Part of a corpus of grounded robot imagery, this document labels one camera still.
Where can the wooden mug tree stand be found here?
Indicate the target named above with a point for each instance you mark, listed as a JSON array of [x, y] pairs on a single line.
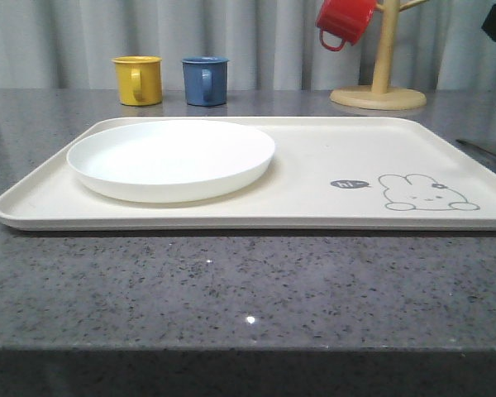
[[380, 95]]

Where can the blue enamel mug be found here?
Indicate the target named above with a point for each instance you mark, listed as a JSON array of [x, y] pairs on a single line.
[[205, 80]]

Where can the white round plate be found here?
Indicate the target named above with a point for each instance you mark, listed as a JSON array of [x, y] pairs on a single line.
[[171, 161]]

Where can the yellow enamel mug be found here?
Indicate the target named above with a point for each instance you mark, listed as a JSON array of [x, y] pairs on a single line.
[[139, 79]]

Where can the red enamel mug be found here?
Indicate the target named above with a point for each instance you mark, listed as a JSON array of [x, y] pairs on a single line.
[[345, 19]]

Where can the cream rabbit serving tray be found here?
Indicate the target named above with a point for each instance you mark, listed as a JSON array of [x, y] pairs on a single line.
[[327, 173]]

